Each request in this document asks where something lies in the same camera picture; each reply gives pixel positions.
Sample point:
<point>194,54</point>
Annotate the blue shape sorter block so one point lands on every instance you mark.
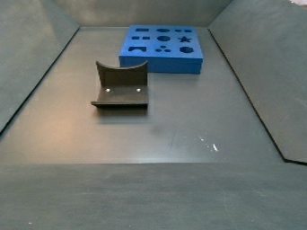
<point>169,47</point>

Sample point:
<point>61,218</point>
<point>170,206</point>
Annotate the black curved plastic holder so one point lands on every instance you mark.
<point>123,80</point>

